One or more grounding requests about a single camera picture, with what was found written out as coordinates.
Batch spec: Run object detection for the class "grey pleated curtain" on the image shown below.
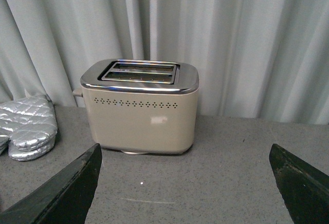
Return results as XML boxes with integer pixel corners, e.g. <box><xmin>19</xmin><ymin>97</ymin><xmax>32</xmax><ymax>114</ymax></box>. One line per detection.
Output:
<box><xmin>1</xmin><ymin>0</ymin><xmax>328</xmax><ymax>124</ymax></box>

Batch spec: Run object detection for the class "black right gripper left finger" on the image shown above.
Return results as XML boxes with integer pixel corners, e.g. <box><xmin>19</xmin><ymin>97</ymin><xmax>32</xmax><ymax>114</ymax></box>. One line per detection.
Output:
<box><xmin>1</xmin><ymin>143</ymin><xmax>102</xmax><ymax>223</ymax></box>

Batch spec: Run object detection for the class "silver quilted oven mitt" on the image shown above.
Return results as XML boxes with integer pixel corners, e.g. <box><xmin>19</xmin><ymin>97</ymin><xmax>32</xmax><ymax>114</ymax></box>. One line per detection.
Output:
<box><xmin>1</xmin><ymin>95</ymin><xmax>58</xmax><ymax>152</ymax></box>
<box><xmin>1</xmin><ymin>135</ymin><xmax>55</xmax><ymax>161</ymax></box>

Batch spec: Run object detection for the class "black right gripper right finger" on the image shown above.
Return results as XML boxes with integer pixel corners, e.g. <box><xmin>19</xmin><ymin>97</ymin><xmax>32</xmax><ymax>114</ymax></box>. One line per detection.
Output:
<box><xmin>269</xmin><ymin>144</ymin><xmax>328</xmax><ymax>223</ymax></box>

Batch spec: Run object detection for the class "beige two-slot toaster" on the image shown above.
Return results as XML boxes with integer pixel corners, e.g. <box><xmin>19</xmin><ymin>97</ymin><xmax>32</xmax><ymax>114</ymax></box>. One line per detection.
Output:
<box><xmin>73</xmin><ymin>59</ymin><xmax>199</xmax><ymax>154</ymax></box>

